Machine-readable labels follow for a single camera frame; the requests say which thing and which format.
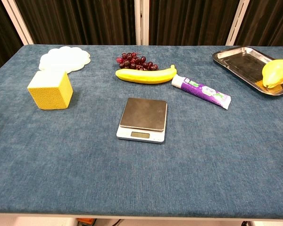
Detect white frame post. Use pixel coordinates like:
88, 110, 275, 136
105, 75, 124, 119
1, 0, 35, 46
225, 0, 248, 47
134, 0, 150, 46

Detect orange object under table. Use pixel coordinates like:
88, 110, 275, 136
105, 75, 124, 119
75, 218, 95, 226

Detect blue tablecloth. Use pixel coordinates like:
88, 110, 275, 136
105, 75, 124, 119
0, 44, 283, 218

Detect yellow banana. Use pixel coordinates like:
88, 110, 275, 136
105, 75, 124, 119
115, 64, 178, 84

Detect white scalloped plate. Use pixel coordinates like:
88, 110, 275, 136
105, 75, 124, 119
38, 46, 91, 73

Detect black curtain panel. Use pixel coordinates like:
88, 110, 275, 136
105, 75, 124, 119
234, 0, 283, 47
148, 0, 241, 47
0, 0, 23, 76
14, 0, 137, 46

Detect purple white toothpaste tube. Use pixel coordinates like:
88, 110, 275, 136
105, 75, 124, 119
171, 74, 232, 110

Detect small digital kitchen scale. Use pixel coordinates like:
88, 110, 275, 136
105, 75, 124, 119
116, 97, 168, 145

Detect yellow sponge block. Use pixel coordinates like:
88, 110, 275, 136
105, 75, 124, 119
27, 70, 74, 111

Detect yellow pear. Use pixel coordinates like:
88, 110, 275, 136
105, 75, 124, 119
261, 59, 283, 89

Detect red grape bunch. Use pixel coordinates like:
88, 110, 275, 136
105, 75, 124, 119
116, 52, 159, 71

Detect stainless steel tray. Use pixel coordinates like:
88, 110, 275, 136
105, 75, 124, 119
212, 46, 283, 97

